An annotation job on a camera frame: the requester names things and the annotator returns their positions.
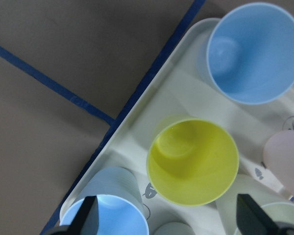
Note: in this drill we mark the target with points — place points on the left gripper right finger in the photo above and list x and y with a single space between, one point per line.
251 219

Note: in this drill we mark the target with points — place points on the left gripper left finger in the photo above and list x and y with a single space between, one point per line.
85 222

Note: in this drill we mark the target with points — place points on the yellow plastic cup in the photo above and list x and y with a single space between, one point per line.
191 161

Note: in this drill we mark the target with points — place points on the blue cup near grey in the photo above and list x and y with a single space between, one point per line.
120 207

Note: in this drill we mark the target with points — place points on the pink plastic cup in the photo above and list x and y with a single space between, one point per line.
278 156

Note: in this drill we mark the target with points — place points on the blue cup near pink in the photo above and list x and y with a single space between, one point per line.
249 55

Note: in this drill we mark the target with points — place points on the cream plastic tray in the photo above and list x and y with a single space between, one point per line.
178 90

